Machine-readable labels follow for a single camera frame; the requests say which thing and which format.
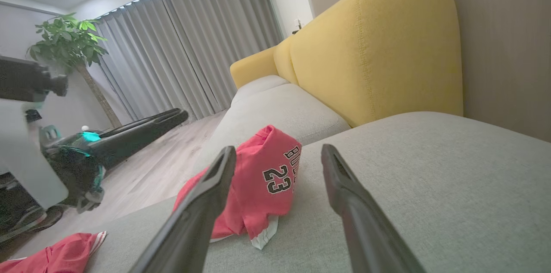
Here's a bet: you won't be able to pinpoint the large yellow backrest cushion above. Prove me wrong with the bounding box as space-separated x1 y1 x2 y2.
289 0 464 128

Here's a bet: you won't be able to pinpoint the red basketball shorts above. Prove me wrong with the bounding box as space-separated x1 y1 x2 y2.
172 125 302 251

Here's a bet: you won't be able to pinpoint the grey pleated curtain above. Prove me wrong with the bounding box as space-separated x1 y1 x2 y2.
96 0 285 124

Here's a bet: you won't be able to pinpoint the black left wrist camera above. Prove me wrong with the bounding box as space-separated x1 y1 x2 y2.
0 57 68 102

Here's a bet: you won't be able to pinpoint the red white basketball jersey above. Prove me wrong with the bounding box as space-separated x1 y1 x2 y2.
0 231 108 273

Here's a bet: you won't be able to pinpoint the grey sofa seat cushion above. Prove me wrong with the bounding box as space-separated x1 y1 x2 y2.
189 83 351 179
231 75 290 105

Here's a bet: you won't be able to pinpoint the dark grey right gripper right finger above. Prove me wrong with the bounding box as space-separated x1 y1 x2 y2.
321 144 427 273

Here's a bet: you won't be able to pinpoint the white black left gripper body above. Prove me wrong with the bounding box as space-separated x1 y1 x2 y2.
41 130 107 214

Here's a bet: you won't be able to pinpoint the yellow sofa backrest cushion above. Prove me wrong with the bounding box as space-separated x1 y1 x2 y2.
229 46 279 90
273 36 300 86

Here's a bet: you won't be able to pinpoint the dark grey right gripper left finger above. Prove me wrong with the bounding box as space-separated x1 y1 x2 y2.
128 146 237 273

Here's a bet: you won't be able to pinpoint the green leafy indoor tree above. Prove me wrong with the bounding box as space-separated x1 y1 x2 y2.
27 12 124 129

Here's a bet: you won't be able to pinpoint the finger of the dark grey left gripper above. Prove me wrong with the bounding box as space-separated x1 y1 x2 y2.
99 108 183 138
88 111 190 170

